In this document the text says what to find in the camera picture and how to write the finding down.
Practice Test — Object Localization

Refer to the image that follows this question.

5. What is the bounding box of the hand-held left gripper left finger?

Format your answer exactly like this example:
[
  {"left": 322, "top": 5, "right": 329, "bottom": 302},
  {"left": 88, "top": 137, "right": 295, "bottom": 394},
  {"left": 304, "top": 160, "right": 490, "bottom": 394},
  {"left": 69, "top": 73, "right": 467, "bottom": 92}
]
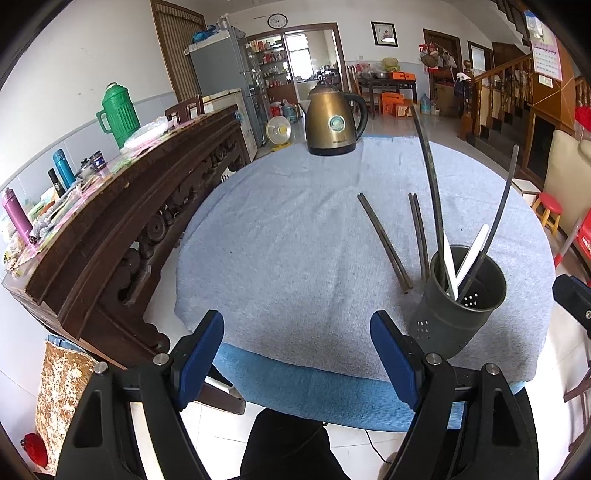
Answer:
[{"left": 55, "top": 309, "right": 225, "bottom": 480}]

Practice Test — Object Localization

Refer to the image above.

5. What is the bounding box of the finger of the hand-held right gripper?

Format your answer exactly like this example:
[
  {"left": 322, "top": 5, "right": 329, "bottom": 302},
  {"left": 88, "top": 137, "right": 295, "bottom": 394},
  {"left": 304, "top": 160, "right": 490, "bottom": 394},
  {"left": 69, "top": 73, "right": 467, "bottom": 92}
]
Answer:
[{"left": 552, "top": 274, "right": 591, "bottom": 333}]

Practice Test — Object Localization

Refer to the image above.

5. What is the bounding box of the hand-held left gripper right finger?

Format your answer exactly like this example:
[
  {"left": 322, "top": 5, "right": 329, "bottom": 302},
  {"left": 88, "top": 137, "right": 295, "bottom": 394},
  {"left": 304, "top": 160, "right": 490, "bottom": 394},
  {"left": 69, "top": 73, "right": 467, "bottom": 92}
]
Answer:
[{"left": 369, "top": 310, "right": 540, "bottom": 480}]

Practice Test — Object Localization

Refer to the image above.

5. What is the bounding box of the dark green utensil holder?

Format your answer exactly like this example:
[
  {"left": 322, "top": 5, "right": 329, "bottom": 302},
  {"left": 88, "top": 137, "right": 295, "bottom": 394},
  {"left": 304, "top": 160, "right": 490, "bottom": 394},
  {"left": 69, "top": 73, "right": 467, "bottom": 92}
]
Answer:
[{"left": 406, "top": 246, "right": 507, "bottom": 360}]

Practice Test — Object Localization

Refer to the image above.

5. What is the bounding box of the red plastic child chair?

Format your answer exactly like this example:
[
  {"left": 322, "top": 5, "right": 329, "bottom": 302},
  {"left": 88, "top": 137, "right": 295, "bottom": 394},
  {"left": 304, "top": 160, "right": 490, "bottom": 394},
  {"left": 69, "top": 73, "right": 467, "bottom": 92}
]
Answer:
[{"left": 554, "top": 217, "right": 591, "bottom": 271}]

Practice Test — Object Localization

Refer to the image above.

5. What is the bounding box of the brown wooden chair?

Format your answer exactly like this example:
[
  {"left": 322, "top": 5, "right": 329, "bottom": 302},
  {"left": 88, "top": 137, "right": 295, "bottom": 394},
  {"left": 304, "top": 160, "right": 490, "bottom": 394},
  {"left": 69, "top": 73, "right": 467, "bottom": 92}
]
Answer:
[{"left": 563, "top": 360, "right": 591, "bottom": 457}]

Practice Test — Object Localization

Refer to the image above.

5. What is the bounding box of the red stool with yellow legs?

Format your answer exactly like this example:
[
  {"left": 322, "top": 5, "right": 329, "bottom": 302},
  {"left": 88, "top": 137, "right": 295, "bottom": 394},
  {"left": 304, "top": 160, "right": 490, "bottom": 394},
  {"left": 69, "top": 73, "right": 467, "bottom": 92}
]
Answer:
[{"left": 531, "top": 192, "right": 565, "bottom": 232}]

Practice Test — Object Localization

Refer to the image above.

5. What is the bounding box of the blue table cloth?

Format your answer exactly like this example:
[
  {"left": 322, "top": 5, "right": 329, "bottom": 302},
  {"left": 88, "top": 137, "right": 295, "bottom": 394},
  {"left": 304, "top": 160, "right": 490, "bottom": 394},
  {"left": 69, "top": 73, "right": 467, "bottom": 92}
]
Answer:
[{"left": 210, "top": 344, "right": 532, "bottom": 432}]

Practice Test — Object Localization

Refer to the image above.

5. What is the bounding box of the beige sofa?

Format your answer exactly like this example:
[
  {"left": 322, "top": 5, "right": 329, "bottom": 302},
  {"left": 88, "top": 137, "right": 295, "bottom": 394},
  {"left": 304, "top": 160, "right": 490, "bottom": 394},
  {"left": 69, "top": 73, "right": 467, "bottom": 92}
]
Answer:
[{"left": 542, "top": 129, "right": 591, "bottom": 241}]

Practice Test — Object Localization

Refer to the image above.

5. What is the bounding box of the person's left leg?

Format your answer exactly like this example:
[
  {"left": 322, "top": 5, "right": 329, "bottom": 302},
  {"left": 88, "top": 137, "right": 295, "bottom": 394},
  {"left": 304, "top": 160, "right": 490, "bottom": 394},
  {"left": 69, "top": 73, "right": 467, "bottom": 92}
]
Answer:
[{"left": 240, "top": 408, "right": 352, "bottom": 480}]

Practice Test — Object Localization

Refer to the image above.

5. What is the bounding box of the grey table cloth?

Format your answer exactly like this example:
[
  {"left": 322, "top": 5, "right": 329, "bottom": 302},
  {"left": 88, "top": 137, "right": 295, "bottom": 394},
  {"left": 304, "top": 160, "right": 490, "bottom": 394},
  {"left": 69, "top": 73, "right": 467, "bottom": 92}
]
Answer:
[{"left": 174, "top": 136, "right": 557, "bottom": 384}]

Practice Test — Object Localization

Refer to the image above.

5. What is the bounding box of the gold patterned bag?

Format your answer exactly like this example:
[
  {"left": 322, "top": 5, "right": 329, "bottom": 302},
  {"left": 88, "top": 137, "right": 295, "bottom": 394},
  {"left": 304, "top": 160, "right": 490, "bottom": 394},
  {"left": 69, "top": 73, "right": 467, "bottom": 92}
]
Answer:
[{"left": 34, "top": 339, "right": 100, "bottom": 462}]

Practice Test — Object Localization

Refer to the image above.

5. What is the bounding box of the carved dark wooden sideboard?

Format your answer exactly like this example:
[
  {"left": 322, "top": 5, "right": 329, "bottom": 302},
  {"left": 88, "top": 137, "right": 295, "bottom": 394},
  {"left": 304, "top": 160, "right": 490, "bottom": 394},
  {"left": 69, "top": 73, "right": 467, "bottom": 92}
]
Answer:
[{"left": 0, "top": 105, "right": 252, "bottom": 370}]

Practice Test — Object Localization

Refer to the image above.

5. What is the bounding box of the red round object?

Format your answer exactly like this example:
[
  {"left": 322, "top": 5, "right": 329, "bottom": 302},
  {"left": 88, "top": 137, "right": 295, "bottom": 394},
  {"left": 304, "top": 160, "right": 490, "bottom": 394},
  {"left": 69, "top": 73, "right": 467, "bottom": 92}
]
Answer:
[{"left": 21, "top": 433, "right": 49, "bottom": 469}]

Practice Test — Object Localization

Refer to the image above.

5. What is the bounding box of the wooden stair railing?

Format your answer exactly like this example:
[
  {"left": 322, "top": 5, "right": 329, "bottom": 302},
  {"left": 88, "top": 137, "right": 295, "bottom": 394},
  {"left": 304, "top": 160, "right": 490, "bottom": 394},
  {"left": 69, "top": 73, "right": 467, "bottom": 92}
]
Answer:
[{"left": 457, "top": 53, "right": 591, "bottom": 144}]

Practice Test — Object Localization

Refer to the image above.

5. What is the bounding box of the white chest freezer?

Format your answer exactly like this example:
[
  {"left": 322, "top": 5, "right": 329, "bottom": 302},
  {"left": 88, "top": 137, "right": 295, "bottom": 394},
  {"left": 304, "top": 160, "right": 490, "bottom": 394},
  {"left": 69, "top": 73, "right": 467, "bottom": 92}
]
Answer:
[{"left": 203, "top": 89, "right": 259, "bottom": 160}]

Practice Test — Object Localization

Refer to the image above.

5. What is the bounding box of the white plastic bag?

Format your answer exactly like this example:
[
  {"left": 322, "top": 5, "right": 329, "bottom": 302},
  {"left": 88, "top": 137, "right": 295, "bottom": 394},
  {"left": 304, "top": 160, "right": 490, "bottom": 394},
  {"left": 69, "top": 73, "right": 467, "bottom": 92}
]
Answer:
[{"left": 124, "top": 117, "right": 174, "bottom": 151}]

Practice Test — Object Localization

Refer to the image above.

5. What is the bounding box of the pink thermos bottle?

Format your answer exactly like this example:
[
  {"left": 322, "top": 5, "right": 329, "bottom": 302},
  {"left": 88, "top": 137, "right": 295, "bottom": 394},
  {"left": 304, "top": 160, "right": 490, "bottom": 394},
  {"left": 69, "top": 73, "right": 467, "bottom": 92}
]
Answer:
[{"left": 1, "top": 188, "right": 34, "bottom": 241}]

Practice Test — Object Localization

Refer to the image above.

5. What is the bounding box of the golden electric kettle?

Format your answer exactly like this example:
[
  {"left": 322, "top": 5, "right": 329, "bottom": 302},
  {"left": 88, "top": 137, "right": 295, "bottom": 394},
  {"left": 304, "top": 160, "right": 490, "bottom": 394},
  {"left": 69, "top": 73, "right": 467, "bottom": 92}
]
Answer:
[{"left": 305, "top": 83, "right": 369, "bottom": 157}]

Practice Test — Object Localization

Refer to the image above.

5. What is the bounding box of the teal thermos bottle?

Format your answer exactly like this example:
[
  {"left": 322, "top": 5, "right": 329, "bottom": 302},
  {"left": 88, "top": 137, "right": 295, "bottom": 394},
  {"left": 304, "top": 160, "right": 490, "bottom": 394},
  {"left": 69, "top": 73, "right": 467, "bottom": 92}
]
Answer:
[{"left": 52, "top": 148, "right": 75, "bottom": 190}]

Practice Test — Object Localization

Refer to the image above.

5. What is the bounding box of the round electric heater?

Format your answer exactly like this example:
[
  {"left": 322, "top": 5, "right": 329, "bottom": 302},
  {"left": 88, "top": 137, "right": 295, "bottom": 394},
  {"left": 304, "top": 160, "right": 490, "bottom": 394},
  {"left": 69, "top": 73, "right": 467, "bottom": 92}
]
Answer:
[{"left": 265, "top": 115, "right": 294, "bottom": 151}]

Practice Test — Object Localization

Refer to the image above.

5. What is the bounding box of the dark wooden chair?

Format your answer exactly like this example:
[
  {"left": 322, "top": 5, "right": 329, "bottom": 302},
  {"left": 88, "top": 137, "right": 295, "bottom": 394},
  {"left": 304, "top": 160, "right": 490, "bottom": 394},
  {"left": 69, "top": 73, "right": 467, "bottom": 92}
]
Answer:
[{"left": 165, "top": 95, "right": 205, "bottom": 126}]

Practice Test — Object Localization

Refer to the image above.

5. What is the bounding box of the green thermos jug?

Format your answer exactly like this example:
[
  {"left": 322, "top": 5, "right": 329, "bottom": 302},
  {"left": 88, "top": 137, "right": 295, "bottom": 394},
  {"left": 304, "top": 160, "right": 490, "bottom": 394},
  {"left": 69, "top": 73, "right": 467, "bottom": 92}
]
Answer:
[{"left": 96, "top": 82, "right": 140, "bottom": 149}]

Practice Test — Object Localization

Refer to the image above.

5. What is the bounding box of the dark wooden dining table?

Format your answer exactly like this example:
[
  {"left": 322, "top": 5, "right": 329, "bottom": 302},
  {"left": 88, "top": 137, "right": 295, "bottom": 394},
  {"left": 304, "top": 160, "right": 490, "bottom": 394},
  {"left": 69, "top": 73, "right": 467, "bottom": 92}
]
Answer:
[{"left": 355, "top": 71, "right": 419, "bottom": 116}]

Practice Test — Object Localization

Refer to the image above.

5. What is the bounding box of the grey refrigerator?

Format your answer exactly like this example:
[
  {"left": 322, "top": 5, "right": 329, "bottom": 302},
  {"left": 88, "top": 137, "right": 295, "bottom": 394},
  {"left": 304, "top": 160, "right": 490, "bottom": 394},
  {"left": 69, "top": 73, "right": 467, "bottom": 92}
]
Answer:
[{"left": 185, "top": 25, "right": 266, "bottom": 134}]

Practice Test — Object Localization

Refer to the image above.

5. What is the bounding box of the glass display cabinet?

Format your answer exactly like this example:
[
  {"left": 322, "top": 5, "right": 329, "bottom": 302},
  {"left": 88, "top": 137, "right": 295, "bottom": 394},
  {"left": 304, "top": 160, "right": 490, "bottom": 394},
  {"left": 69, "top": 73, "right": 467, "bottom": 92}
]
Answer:
[{"left": 247, "top": 37, "right": 291, "bottom": 102}]

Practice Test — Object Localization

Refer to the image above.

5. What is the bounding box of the brown door with curtain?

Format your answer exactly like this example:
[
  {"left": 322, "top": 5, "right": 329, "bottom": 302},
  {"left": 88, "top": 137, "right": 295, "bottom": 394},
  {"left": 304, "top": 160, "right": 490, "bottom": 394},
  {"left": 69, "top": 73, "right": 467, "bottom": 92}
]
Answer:
[{"left": 151, "top": 0, "right": 207, "bottom": 109}]

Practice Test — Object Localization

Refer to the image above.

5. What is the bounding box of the pink wall calendar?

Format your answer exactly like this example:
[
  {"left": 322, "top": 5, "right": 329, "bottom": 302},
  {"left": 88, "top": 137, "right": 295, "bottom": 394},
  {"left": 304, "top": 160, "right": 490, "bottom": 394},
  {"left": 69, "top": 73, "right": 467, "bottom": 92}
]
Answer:
[{"left": 524, "top": 9, "right": 563, "bottom": 88}]

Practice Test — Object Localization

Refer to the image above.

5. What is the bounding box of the framed wall picture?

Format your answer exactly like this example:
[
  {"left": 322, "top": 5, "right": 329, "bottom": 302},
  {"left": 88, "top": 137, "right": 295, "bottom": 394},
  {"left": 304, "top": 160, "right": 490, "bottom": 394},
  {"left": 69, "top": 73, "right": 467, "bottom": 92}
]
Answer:
[{"left": 371, "top": 21, "right": 399, "bottom": 47}]

